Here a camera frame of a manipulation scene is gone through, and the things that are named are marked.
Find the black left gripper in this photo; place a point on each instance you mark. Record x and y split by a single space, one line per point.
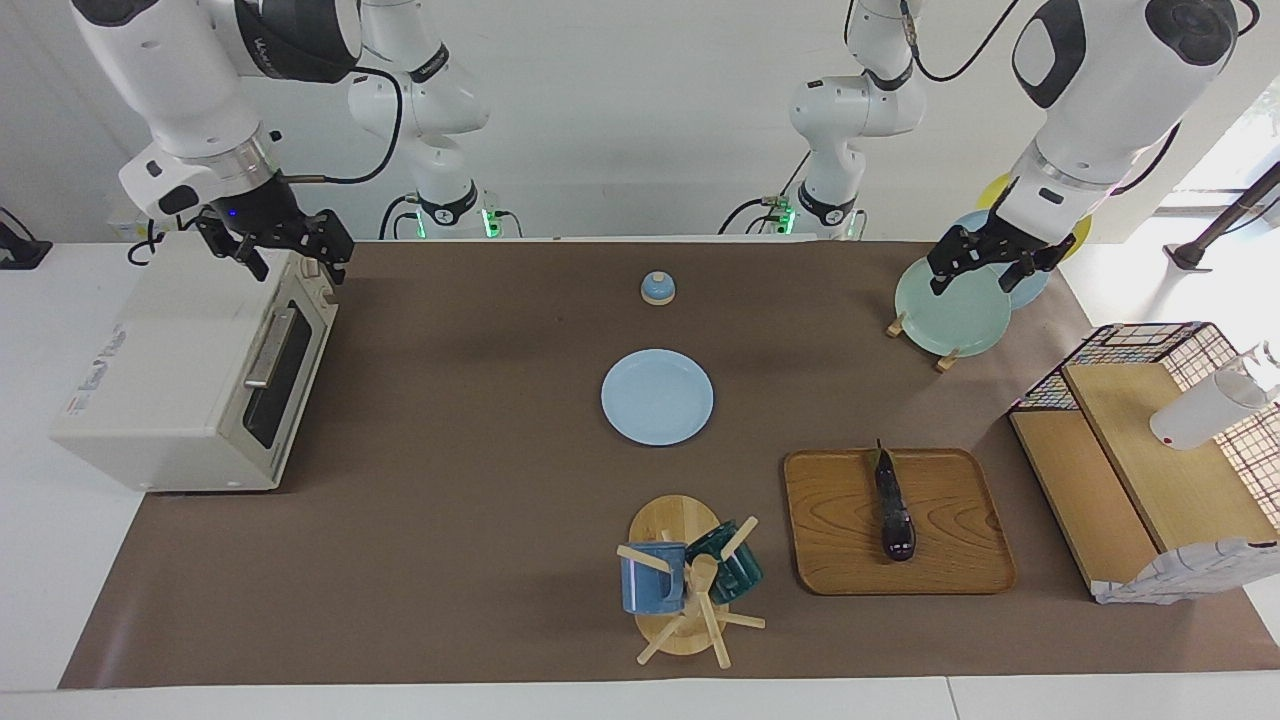
1000 240

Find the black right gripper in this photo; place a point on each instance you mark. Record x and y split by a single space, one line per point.
265 215

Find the cream toaster oven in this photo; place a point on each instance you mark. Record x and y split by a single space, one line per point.
170 360

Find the dark purple eggplant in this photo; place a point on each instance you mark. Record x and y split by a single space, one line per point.
895 520

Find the light blue round plate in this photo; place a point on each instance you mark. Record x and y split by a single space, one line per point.
657 397

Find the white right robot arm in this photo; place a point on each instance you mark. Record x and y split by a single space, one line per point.
170 70

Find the pale green plate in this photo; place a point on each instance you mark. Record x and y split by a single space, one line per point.
950 315

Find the light blue racked plate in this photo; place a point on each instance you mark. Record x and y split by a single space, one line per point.
1030 290

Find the yellow plate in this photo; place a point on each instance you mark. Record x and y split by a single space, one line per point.
995 192

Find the wooden plate rack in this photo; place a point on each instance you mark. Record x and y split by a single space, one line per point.
895 326

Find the green lit base connector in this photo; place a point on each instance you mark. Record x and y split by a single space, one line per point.
492 222
785 215

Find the black stand pole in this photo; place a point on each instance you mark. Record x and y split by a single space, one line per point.
1225 215

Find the wooden serving tray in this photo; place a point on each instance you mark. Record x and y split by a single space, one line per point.
950 540

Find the white bottle clear cap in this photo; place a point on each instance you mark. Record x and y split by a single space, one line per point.
1205 412

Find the wooden shelf unit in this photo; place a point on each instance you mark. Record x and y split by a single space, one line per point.
1170 490

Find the dark green mug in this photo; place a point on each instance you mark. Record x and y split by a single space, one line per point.
735 572

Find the wooden mug tree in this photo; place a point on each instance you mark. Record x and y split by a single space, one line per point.
675 520

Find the blue mug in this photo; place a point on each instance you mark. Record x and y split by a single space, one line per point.
645 585

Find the black clamp mount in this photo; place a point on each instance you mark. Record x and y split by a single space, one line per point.
20 250

